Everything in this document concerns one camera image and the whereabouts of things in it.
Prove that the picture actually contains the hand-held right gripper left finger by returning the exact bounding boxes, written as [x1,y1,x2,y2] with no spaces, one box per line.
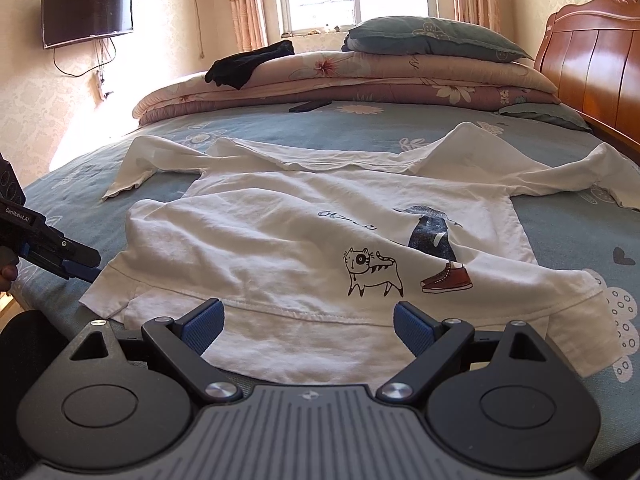
[70,299,241,403]

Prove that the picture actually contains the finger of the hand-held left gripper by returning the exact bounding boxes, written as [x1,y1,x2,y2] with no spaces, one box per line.
[30,230,101,269]
[20,254,101,284]

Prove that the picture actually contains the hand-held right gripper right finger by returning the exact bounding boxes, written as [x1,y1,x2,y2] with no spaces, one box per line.
[375,301,546,403]

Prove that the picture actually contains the white printed t-shirt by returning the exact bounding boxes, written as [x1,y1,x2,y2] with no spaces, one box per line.
[80,122,640,386]

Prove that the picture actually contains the white power strip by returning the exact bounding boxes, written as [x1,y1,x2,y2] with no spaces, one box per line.
[90,72,113,103]

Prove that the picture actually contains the blue floral bed sheet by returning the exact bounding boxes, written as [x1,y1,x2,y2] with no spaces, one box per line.
[10,97,640,471]

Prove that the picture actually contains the black garment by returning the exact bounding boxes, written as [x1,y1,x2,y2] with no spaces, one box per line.
[204,39,296,91]

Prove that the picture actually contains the flat blue-grey pillow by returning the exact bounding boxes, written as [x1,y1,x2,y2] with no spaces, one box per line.
[497,102,593,133]

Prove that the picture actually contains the folded pink floral quilt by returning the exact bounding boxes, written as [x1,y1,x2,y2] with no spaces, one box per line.
[132,50,561,128]

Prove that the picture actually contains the plump blue-grey pillow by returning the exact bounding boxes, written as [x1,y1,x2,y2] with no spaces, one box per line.
[342,16,533,63]

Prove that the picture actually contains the wooden headboard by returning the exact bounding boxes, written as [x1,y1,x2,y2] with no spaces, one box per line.
[532,0,640,166]

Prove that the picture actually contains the black television cables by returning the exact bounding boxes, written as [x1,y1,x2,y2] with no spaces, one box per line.
[52,37,118,78]

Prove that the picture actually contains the wall television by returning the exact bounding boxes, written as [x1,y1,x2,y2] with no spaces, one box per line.
[41,0,135,50]

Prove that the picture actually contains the hanging wall cord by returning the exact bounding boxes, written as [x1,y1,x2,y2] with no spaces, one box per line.
[192,0,206,61]

